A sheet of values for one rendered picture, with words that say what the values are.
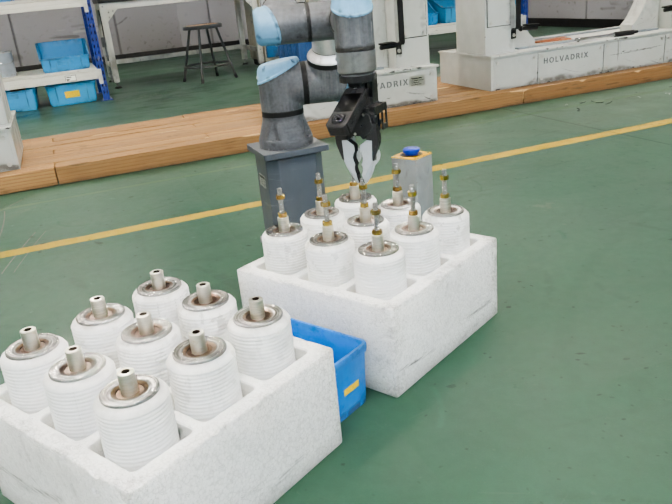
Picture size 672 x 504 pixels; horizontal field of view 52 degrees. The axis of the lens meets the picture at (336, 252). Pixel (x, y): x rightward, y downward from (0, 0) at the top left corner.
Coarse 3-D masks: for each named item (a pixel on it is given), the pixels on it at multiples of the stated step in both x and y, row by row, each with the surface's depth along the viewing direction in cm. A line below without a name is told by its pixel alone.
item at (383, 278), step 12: (396, 252) 125; (360, 264) 124; (372, 264) 123; (384, 264) 123; (396, 264) 124; (360, 276) 125; (372, 276) 124; (384, 276) 124; (396, 276) 125; (360, 288) 127; (372, 288) 125; (384, 288) 124; (396, 288) 125
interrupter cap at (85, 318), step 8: (112, 304) 114; (120, 304) 113; (80, 312) 112; (88, 312) 112; (112, 312) 111; (120, 312) 111; (80, 320) 109; (88, 320) 109; (96, 320) 108; (104, 320) 108; (112, 320) 108
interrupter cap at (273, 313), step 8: (264, 304) 108; (272, 304) 108; (240, 312) 107; (248, 312) 106; (272, 312) 106; (280, 312) 105; (240, 320) 104; (248, 320) 104; (256, 320) 104; (264, 320) 103; (272, 320) 103
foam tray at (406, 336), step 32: (448, 256) 139; (480, 256) 142; (256, 288) 141; (288, 288) 135; (320, 288) 130; (352, 288) 131; (416, 288) 126; (448, 288) 134; (480, 288) 144; (320, 320) 132; (352, 320) 126; (384, 320) 121; (416, 320) 126; (448, 320) 136; (480, 320) 147; (384, 352) 124; (416, 352) 128; (448, 352) 138; (384, 384) 127
